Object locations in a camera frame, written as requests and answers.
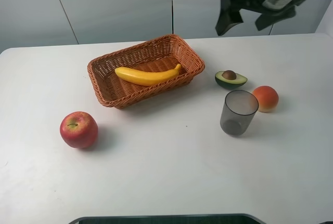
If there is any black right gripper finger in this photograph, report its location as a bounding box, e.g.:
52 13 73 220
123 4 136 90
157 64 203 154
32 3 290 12
255 6 296 31

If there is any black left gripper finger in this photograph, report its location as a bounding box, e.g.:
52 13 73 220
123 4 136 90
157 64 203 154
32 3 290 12
215 0 244 36

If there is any yellow banana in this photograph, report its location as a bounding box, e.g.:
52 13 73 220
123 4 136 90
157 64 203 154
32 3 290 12
114 64 182 86

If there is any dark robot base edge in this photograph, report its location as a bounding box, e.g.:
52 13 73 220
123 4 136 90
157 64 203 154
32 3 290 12
72 214 263 224

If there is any orange woven wicker basket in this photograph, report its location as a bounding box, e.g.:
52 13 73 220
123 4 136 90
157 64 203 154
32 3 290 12
87 34 205 109

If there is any halved avocado with pit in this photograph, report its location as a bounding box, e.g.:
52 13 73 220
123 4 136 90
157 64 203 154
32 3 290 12
215 70 248 90

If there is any orange peach fruit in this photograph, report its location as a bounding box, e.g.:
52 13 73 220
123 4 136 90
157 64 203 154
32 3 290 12
252 86 279 113

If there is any grey translucent plastic cup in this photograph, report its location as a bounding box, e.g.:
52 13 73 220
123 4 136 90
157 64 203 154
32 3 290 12
220 90 259 136

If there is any red apple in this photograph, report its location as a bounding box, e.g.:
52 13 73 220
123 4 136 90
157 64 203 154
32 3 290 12
59 111 98 149

